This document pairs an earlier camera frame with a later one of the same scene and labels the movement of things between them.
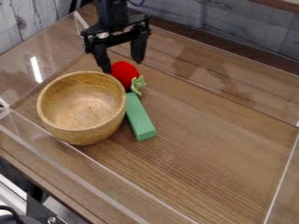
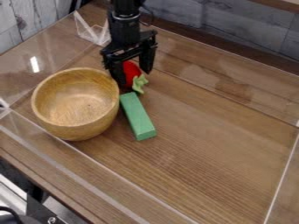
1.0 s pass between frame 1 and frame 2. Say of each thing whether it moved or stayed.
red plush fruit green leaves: stayed
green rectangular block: stayed
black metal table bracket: stayed
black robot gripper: moved
